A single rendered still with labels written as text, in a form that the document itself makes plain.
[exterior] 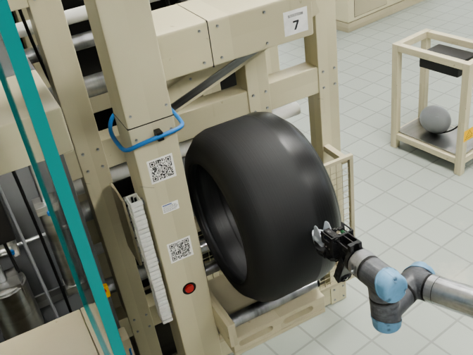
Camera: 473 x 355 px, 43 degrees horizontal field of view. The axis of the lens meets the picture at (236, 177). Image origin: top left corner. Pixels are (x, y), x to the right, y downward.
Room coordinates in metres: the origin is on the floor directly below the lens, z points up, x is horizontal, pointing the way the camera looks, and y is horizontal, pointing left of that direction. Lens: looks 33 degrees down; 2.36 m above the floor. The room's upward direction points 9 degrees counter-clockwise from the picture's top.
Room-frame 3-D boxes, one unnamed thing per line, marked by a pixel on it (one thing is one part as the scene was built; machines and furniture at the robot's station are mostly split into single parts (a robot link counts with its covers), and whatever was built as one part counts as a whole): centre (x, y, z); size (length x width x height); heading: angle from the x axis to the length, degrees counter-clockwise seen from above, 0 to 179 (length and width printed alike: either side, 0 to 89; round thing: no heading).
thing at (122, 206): (1.86, 0.35, 1.05); 0.20 x 0.15 x 0.30; 113
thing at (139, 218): (1.42, 0.29, 1.19); 0.05 x 0.04 x 0.48; 23
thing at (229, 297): (1.60, 0.00, 0.80); 0.37 x 0.36 x 0.02; 23
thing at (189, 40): (1.92, 0.00, 1.71); 0.61 x 0.25 x 0.15; 113
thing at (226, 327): (1.53, 0.16, 0.90); 0.40 x 0.03 x 0.10; 23
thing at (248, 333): (1.47, -0.06, 0.83); 0.36 x 0.09 x 0.06; 113
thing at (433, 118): (3.61, -1.47, 0.40); 0.60 x 0.35 x 0.80; 32
